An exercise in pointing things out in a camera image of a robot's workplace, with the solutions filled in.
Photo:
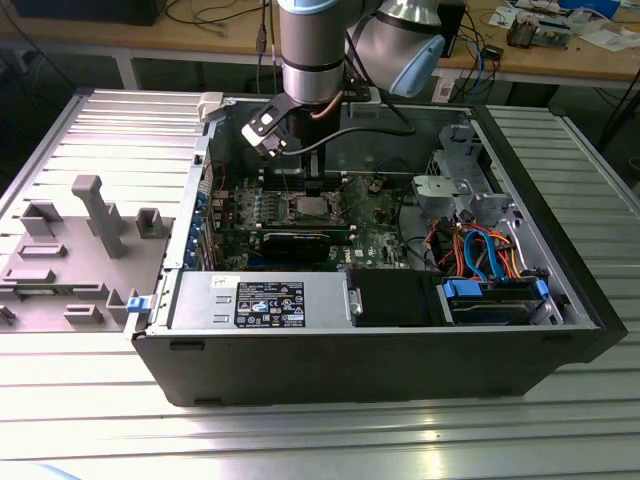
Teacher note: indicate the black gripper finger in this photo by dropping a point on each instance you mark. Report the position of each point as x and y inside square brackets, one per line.
[321, 165]
[305, 165]

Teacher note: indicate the black graphics card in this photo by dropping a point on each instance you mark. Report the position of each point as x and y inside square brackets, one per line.
[295, 247]

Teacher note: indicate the silver metal drive bracket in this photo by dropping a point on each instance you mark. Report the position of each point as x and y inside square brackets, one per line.
[437, 195]

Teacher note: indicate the silver power supply unit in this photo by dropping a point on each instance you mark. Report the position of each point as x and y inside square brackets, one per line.
[200, 300]

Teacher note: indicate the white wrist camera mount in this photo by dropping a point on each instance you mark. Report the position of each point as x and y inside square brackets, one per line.
[260, 135]

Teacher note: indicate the black monitor base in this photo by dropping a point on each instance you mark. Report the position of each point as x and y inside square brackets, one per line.
[85, 10]

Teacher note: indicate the green motherboard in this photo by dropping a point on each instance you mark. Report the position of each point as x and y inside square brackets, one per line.
[370, 235]

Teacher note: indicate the grey plastic bay bracket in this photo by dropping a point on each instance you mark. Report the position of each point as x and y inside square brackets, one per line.
[492, 205]

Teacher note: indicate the grey case release latch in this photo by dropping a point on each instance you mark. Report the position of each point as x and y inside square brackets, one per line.
[210, 106]

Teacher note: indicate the small black adapter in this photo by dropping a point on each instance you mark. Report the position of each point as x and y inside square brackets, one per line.
[492, 52]

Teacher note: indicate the hard disk blue carrier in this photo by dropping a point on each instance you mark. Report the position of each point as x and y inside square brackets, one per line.
[492, 311]

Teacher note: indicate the grey plastic parts rack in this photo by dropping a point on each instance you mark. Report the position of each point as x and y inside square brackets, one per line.
[75, 250]

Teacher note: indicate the black power supply label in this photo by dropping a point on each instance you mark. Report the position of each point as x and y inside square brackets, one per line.
[270, 305]

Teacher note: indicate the blue box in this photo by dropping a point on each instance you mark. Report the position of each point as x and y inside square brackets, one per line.
[590, 5]

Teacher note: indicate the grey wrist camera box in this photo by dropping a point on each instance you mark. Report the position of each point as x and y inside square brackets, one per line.
[365, 110]

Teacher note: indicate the wooden workbench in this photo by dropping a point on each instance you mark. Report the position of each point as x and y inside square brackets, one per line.
[150, 37]

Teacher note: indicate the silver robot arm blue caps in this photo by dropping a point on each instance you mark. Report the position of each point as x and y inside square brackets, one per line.
[310, 50]

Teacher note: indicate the white paper sheets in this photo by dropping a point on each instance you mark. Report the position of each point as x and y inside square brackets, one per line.
[607, 40]

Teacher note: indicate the grey drive cage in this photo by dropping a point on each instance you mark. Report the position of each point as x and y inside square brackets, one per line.
[455, 150]

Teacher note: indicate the black open PC case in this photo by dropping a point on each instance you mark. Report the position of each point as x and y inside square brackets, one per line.
[350, 370]

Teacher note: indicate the black RAM slot row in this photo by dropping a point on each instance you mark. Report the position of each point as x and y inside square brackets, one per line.
[272, 182]
[300, 226]

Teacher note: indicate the coin battery holder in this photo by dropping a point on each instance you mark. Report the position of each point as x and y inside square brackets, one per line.
[375, 186]

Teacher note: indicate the blue case latch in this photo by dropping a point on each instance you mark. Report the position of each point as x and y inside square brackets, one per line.
[137, 305]

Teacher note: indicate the metal heatsink cooler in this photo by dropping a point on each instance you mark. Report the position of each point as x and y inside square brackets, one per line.
[522, 32]

